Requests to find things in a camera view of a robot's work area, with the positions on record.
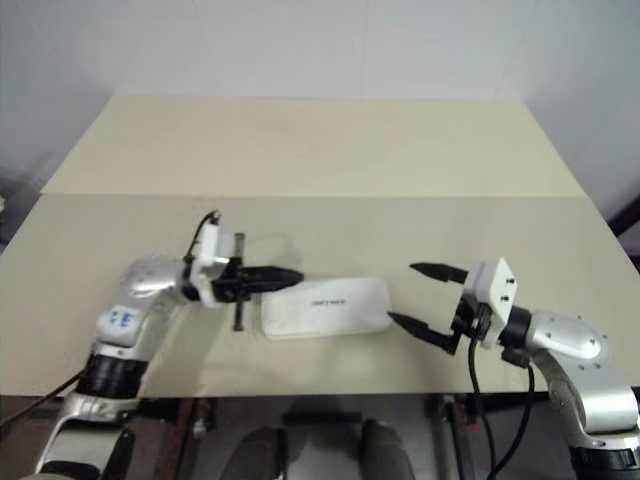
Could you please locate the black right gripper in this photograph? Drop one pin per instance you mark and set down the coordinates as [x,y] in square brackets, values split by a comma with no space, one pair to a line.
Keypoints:
[472,322]

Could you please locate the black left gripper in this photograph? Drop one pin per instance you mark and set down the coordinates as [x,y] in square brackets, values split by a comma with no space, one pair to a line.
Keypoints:
[230,285]

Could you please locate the white plastic pencil case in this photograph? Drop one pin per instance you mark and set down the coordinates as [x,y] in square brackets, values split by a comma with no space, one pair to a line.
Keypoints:
[325,310]

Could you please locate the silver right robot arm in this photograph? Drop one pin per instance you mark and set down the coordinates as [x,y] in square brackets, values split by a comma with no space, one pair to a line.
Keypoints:
[570,340]

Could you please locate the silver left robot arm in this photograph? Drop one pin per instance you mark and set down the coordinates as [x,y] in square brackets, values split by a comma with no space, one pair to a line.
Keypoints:
[145,290]

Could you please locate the black crossbar under table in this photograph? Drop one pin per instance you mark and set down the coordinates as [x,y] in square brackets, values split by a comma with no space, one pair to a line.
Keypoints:
[322,416]

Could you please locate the dark rounded shape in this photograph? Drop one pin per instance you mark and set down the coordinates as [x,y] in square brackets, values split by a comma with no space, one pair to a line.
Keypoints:
[387,450]
[262,452]

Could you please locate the dark slanted bar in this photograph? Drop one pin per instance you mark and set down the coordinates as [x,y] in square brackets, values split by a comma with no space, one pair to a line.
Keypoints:
[625,215]

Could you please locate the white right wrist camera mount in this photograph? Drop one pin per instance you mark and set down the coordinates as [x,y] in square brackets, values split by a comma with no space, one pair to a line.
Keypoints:
[492,290]

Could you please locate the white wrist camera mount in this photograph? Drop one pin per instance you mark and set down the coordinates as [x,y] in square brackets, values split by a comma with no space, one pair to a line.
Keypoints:
[212,250]
[492,290]

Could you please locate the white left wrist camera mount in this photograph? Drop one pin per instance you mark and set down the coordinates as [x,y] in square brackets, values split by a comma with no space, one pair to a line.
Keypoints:
[212,250]

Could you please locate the metal table leg frame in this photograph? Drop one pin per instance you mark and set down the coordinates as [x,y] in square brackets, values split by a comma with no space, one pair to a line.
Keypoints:
[457,435]

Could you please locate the brown table leg frame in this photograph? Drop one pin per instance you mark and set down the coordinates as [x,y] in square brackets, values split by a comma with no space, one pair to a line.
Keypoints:
[197,425]

